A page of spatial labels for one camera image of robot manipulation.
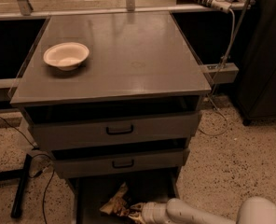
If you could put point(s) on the bottom open drawer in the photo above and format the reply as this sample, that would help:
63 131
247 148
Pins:
144 186

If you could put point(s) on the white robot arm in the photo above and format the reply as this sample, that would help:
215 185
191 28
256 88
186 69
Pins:
254 210

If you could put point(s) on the black floor stand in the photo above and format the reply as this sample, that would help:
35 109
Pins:
22 175

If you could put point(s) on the dark cabinet on right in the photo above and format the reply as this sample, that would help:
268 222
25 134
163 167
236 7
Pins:
255 93

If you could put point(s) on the grey drawer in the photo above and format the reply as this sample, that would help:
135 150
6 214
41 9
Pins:
122 163
116 131

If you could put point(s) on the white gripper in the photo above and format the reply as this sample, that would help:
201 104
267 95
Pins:
152 212

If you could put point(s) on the brown chip bag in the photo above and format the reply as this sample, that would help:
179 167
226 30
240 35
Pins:
117 205

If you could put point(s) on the top grey drawer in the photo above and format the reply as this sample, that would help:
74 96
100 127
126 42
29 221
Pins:
116 131

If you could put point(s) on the middle grey drawer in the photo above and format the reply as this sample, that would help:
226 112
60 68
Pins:
122 163

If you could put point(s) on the white paper bowl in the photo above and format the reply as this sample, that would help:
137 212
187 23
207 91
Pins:
66 56

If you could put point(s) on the grey drawer cabinet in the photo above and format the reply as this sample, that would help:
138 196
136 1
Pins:
139 65

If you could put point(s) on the white power strip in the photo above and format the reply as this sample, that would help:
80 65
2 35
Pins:
211 0

